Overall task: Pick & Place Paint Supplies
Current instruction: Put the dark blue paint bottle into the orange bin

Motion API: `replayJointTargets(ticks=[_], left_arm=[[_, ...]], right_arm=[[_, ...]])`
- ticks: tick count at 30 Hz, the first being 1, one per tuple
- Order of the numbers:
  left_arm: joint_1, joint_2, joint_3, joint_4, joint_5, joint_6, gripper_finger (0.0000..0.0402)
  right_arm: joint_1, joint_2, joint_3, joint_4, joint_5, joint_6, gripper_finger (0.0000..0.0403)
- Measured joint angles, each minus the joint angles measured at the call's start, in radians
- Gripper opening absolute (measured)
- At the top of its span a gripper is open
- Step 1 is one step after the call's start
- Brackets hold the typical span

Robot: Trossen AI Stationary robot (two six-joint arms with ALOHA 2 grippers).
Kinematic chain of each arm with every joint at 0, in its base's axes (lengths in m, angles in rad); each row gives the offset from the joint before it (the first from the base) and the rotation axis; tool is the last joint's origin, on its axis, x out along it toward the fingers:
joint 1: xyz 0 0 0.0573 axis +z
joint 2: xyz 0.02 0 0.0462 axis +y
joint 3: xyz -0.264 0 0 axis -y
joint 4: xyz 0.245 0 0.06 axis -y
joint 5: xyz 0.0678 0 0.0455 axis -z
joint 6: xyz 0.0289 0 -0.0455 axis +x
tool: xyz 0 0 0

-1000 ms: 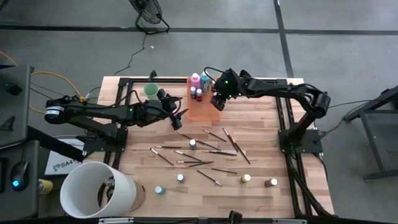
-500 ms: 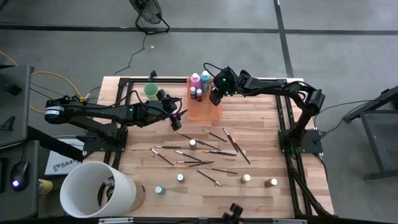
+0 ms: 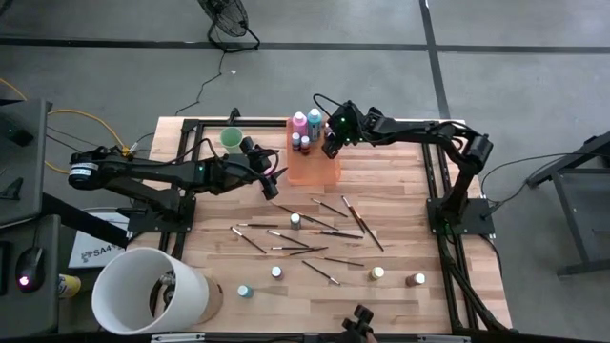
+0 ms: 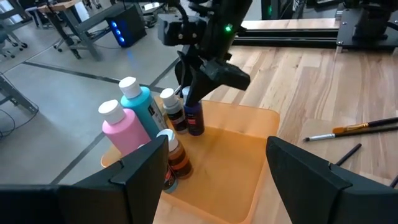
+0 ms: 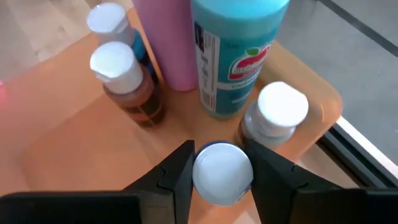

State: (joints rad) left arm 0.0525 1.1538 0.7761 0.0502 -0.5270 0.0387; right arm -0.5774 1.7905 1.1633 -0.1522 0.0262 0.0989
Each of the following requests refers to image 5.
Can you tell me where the small grey paint bottle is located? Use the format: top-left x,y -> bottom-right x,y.
238,81 -> 309,150

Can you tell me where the small blue paint bottle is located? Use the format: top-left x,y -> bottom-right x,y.
86,2 -> 158,83

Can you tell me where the small brown paint bottle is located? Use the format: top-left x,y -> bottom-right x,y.
89,41 -> 167,128

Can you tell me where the orange translucent plastic tray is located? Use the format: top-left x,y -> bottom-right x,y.
0,7 -> 345,224

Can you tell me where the small navy paint bottle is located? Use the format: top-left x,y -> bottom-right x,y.
192,141 -> 254,207

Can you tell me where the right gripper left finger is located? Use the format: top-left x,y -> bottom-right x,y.
0,139 -> 196,224

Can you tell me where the large teal paint bottle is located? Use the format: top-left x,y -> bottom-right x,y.
190,0 -> 292,121

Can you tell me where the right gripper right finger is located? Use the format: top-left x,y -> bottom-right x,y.
244,139 -> 398,224

